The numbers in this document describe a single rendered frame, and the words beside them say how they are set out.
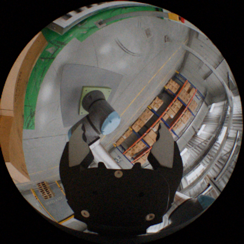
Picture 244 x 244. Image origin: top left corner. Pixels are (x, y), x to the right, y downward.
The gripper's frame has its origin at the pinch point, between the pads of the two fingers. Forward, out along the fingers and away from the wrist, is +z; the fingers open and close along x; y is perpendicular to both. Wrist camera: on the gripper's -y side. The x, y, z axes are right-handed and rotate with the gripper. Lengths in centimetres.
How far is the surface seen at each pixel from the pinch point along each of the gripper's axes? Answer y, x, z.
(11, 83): -34, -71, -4
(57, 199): 665, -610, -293
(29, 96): -24, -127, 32
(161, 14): -72, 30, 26
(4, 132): -7, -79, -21
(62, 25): -54, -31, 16
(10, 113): -16, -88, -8
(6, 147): 1, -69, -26
